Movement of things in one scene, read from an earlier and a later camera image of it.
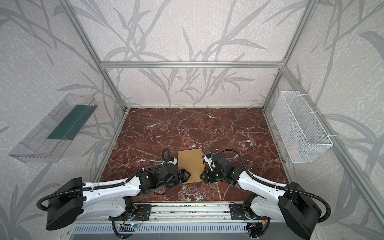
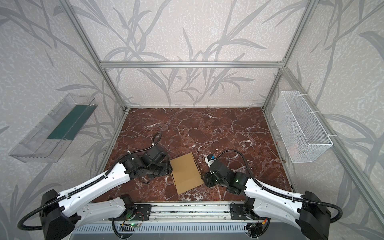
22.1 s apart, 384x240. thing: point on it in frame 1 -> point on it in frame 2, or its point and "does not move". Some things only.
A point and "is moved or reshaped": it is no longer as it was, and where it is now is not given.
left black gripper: x=181 y=175 -> x=167 y=168
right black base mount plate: x=237 y=212 does not move
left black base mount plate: x=142 y=212 does not move
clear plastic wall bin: x=48 y=141 does not move
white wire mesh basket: x=303 y=140 does not move
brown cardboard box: x=192 y=161 is moved or reshaped
